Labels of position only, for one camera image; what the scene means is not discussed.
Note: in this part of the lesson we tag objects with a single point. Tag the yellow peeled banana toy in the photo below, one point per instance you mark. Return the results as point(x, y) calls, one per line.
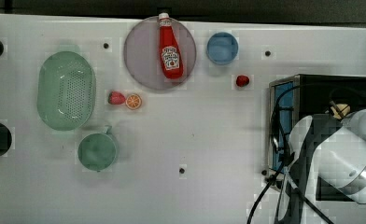
point(340, 111)

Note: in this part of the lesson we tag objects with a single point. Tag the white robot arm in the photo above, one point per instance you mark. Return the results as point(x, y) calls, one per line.
point(322, 147)

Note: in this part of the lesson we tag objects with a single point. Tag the red strawberry toy near oven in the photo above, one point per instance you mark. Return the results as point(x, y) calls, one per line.
point(242, 81)

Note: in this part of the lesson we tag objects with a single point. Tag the black and silver toaster oven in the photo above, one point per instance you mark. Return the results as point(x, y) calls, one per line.
point(296, 97)

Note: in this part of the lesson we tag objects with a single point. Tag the red ketchup bottle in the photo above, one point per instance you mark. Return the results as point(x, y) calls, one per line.
point(169, 52)

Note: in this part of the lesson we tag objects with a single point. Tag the orange slice toy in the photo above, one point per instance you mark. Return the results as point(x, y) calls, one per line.
point(133, 101)

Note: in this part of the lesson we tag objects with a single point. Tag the red strawberry toy near colander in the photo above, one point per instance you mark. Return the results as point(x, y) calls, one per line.
point(116, 98)

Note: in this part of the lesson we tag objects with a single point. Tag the grey round plate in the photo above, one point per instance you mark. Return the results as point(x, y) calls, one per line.
point(141, 54)

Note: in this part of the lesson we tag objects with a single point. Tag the blue round bowl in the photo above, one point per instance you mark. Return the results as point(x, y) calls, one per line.
point(222, 48)

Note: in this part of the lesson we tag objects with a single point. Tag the green perforated colander basket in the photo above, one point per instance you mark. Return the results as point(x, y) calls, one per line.
point(66, 91)

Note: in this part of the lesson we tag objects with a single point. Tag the green cup with handle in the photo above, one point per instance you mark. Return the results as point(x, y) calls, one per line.
point(98, 151)

